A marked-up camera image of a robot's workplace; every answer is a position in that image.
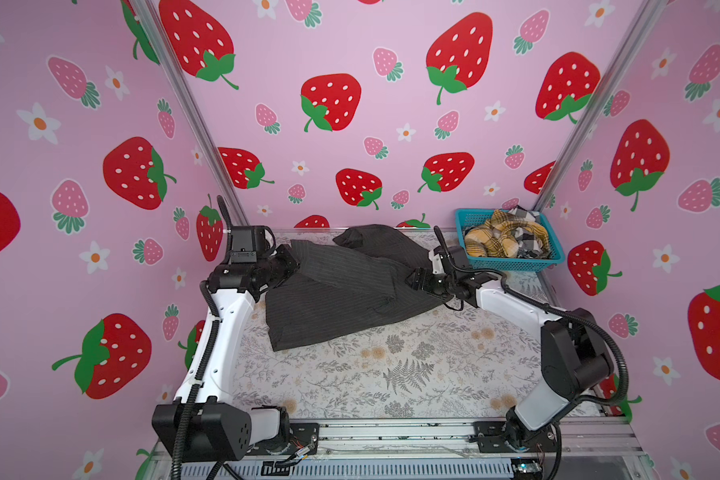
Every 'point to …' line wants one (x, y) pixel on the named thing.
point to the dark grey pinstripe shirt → (359, 278)
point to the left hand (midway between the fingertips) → (301, 257)
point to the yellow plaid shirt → (489, 239)
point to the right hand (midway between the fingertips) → (411, 281)
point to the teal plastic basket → (556, 256)
